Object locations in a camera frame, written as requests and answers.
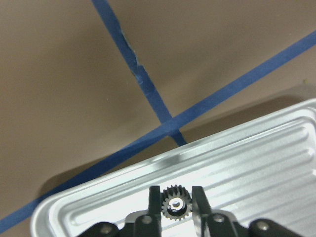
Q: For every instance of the small black bearing gear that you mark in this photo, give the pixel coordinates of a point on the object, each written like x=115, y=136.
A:
x=176, y=203

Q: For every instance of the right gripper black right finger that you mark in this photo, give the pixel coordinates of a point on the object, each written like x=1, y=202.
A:
x=201, y=206

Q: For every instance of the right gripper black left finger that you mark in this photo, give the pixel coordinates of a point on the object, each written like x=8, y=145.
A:
x=154, y=207

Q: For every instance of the silver metal tray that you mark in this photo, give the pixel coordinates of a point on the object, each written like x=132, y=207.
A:
x=265, y=168

